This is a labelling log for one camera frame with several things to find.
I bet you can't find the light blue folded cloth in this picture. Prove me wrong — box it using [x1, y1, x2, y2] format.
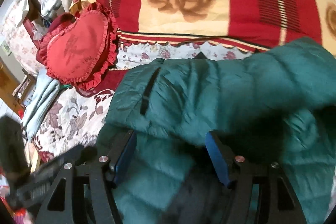
[22, 69, 61, 141]

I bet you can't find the floral white red bedspread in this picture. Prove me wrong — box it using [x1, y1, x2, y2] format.
[33, 42, 251, 162]

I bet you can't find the red heart-shaped ruffled pillow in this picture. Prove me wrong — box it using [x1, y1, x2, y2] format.
[39, 2, 118, 91]

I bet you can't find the green quilted puffer jacket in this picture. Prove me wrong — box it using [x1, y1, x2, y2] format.
[97, 38, 335, 223]

